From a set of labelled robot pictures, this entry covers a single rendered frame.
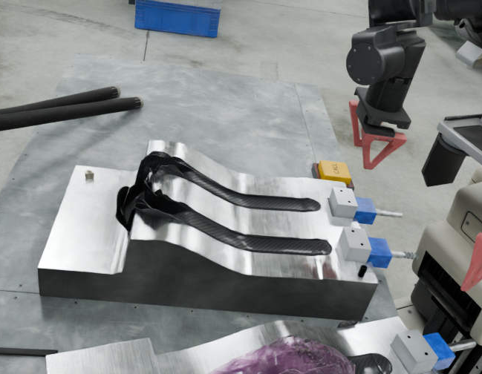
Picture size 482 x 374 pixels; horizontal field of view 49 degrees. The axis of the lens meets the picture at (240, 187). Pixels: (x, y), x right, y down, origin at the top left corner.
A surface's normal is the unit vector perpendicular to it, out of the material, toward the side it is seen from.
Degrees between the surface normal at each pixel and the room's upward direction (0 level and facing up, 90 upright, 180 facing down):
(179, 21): 91
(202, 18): 91
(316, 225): 0
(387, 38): 65
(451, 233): 8
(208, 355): 13
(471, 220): 98
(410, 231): 0
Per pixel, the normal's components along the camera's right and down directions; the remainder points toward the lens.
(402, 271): 0.17, -0.79
